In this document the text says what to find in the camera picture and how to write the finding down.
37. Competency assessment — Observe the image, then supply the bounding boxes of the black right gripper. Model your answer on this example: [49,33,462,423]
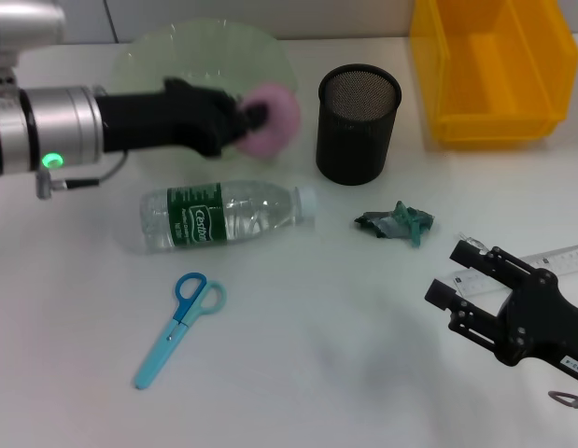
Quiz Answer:
[424,240,578,386]

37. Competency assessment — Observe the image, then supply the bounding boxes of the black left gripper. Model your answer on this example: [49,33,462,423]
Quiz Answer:
[95,77,271,159]

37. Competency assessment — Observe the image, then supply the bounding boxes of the pink toy peach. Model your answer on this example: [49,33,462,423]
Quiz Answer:
[234,82,302,158]

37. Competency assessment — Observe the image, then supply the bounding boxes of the green plastic wrapper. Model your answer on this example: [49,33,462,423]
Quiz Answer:
[353,200,435,248]

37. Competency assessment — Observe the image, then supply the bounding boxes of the clear green-label water bottle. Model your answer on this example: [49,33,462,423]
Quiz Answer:
[138,180,317,256]

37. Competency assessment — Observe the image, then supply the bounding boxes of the blue scissors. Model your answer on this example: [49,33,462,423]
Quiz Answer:
[133,273,228,391]

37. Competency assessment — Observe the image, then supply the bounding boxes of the translucent green fruit plate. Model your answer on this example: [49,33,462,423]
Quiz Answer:
[111,17,300,164]

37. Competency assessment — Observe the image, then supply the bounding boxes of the transparent plastic ruler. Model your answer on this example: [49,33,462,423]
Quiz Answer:
[454,243,578,300]

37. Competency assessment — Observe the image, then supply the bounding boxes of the black mesh pen holder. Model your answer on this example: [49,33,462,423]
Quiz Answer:
[315,63,403,187]

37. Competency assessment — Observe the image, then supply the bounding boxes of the yellow plastic bin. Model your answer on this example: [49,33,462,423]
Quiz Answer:
[408,0,578,149]

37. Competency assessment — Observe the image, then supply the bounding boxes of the left gripper connector cable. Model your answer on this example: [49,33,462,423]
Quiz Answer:
[35,152,129,201]

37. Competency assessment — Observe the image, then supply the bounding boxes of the gripper connector cable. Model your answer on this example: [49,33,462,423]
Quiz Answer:
[547,390,578,412]
[35,152,129,201]

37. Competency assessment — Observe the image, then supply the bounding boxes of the right gripper connector cable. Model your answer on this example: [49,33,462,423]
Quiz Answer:
[547,390,578,412]

